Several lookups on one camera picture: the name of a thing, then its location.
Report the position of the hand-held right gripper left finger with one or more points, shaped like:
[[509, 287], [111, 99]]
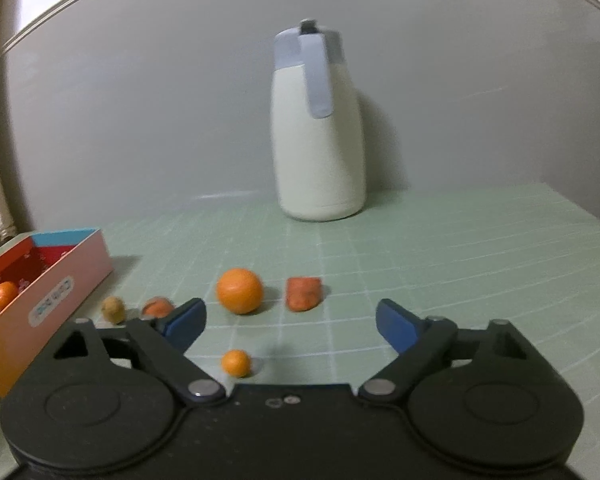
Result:
[[185, 325]]

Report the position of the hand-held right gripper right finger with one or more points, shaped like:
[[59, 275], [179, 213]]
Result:
[[397, 327]]

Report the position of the brown fruit with cut face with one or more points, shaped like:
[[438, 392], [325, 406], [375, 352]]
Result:
[[155, 307]]

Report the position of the small orange kumquat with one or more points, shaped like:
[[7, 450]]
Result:
[[236, 363]]

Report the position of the orange mandarin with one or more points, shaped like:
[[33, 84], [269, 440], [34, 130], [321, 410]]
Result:
[[5, 294], [239, 291]]

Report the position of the brown longan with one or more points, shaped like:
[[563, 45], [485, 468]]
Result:
[[113, 309]]

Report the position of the reddish orange fruit chunk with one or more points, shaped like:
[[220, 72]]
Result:
[[305, 293]]

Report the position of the colourful cardboard box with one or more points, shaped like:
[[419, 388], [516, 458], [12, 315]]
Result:
[[55, 300]]

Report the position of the cream thermos jug grey lid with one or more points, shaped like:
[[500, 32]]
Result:
[[320, 160]]

